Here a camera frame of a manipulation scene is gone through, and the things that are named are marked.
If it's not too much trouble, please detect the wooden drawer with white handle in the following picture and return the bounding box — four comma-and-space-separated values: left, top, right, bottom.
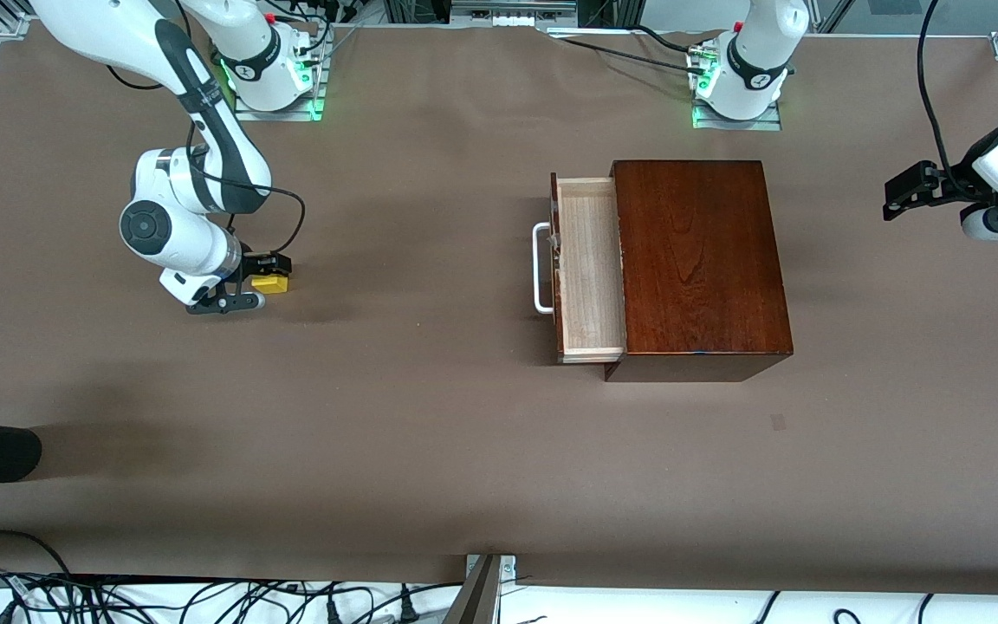
531, 172, 628, 366

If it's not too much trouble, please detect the dark wooden drawer cabinet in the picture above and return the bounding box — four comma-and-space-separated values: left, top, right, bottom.
604, 159, 795, 383

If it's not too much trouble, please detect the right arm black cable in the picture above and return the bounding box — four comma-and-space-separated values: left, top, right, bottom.
187, 121, 307, 263

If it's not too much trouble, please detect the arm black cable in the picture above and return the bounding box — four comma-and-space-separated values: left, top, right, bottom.
918, 0, 956, 176
187, 121, 307, 263

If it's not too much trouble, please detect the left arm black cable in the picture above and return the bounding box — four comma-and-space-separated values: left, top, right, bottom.
918, 0, 956, 176

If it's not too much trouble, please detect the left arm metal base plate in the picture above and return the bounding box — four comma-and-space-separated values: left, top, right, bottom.
691, 97, 784, 133

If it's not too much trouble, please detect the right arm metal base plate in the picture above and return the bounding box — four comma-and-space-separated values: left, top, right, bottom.
232, 26, 328, 123

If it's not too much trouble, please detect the looping black cable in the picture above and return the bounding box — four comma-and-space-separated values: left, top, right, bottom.
104, 62, 164, 91

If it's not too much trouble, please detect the black base cable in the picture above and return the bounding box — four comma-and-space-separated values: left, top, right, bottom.
561, 24, 710, 75

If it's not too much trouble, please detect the aluminium frame profile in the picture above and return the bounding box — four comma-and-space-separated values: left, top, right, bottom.
450, 0, 580, 28

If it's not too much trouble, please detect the tangled black cable bundle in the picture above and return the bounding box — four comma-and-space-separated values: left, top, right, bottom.
0, 568, 465, 624

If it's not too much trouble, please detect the arched black cable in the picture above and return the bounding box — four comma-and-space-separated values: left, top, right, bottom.
0, 530, 75, 578

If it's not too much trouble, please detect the metal bracket with grey beam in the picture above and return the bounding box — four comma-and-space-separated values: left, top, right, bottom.
442, 554, 518, 624

